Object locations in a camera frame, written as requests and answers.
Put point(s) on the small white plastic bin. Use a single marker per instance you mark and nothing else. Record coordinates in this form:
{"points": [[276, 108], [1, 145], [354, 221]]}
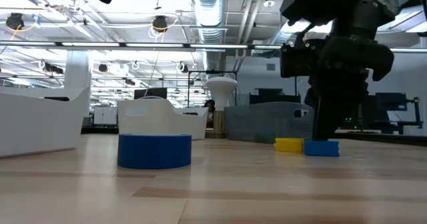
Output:
{"points": [[150, 120]]}

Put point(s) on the dark robot workstation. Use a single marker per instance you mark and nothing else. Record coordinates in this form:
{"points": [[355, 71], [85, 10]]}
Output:
{"points": [[397, 114]]}

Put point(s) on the silver round ventilation duct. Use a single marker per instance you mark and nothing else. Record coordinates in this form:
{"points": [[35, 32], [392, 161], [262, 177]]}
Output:
{"points": [[208, 14]]}

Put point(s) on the long ceiling light rail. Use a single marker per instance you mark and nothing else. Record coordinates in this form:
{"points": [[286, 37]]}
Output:
{"points": [[90, 44]]}

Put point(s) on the white cabinet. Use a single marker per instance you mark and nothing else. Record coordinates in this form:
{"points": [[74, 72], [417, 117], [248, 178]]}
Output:
{"points": [[105, 115]]}

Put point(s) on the grey plastic bin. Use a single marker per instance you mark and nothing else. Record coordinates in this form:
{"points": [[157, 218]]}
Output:
{"points": [[267, 120]]}

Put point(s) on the white mushroom lamp wooden base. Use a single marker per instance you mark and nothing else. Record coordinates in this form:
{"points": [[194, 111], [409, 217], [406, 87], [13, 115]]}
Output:
{"points": [[221, 90]]}

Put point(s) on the white building pillar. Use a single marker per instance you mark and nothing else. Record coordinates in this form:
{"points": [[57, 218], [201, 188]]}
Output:
{"points": [[77, 69]]}

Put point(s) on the black low cabinet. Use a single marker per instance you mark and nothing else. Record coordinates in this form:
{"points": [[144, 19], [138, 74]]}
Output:
{"points": [[273, 99]]}

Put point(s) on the blue stapler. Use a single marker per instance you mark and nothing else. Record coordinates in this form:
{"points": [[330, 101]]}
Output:
{"points": [[322, 148]]}

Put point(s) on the large white plastic bin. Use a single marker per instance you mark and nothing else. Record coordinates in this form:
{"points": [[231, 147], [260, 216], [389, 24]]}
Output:
{"points": [[40, 124]]}

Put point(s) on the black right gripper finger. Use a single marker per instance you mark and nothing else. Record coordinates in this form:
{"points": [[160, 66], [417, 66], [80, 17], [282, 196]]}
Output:
{"points": [[340, 100], [315, 94]]}

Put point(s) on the black computer monitor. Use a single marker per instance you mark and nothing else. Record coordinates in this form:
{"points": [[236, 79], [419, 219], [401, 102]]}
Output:
{"points": [[150, 92]]}

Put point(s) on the dark blue tape roll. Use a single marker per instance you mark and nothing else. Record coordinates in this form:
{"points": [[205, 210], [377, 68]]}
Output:
{"points": [[153, 152]]}

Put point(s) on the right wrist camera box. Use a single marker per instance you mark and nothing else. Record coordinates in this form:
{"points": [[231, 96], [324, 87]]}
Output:
{"points": [[298, 60]]}

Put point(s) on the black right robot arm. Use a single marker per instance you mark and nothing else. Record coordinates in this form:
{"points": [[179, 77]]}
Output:
{"points": [[350, 7]]}

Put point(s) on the yellow stapler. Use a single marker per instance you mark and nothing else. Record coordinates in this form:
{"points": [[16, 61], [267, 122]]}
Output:
{"points": [[289, 145]]}

